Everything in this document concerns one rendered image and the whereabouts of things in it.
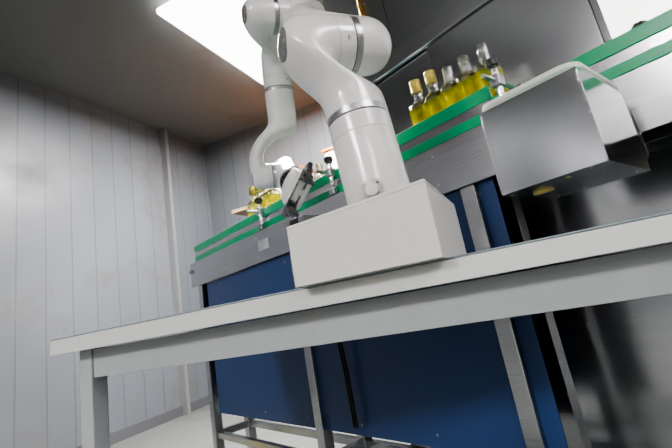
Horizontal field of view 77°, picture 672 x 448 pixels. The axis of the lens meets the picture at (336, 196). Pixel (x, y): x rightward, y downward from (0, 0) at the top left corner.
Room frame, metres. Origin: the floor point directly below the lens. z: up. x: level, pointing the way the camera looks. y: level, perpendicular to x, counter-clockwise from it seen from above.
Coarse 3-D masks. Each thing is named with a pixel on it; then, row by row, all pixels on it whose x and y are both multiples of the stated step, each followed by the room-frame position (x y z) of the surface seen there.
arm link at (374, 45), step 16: (288, 0) 0.97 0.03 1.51; (304, 0) 0.98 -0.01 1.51; (288, 16) 0.87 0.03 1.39; (352, 16) 0.73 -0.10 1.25; (368, 16) 0.76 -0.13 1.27; (368, 32) 0.73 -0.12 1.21; (384, 32) 0.75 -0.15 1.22; (368, 48) 0.74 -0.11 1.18; (384, 48) 0.75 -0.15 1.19; (368, 64) 0.76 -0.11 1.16; (384, 64) 0.79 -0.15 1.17
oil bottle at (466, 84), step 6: (462, 72) 1.06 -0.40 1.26; (468, 72) 1.04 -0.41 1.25; (462, 78) 1.05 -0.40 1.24; (468, 78) 1.04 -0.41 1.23; (474, 78) 1.03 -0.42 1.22; (456, 84) 1.07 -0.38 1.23; (462, 84) 1.06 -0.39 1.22; (468, 84) 1.04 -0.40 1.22; (474, 84) 1.03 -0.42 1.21; (462, 90) 1.06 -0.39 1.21; (468, 90) 1.05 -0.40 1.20; (474, 90) 1.04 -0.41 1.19; (462, 96) 1.06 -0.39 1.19
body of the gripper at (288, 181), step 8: (296, 168) 1.12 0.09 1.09; (288, 176) 1.13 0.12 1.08; (296, 176) 1.08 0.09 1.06; (280, 184) 1.16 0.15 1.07; (288, 184) 1.11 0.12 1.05; (296, 184) 1.18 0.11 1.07; (304, 184) 1.09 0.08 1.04; (288, 192) 1.09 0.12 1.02; (296, 192) 1.09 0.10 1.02; (304, 192) 1.10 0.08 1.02; (296, 200) 1.11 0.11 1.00; (304, 200) 1.11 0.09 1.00; (296, 208) 1.12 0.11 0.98
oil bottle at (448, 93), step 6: (444, 84) 1.10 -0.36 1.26; (450, 84) 1.08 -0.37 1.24; (444, 90) 1.10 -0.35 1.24; (450, 90) 1.09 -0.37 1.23; (456, 90) 1.08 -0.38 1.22; (444, 96) 1.10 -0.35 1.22; (450, 96) 1.09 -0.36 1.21; (456, 96) 1.08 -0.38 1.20; (444, 102) 1.11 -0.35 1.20; (450, 102) 1.09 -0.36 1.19; (444, 108) 1.11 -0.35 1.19
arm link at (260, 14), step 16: (256, 0) 0.94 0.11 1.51; (272, 0) 0.95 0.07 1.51; (256, 16) 0.95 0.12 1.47; (272, 16) 0.96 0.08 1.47; (256, 32) 0.99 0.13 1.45; (272, 32) 1.00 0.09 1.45; (272, 48) 1.07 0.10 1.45; (272, 64) 1.12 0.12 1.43; (272, 80) 1.14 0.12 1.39; (288, 80) 1.16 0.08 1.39
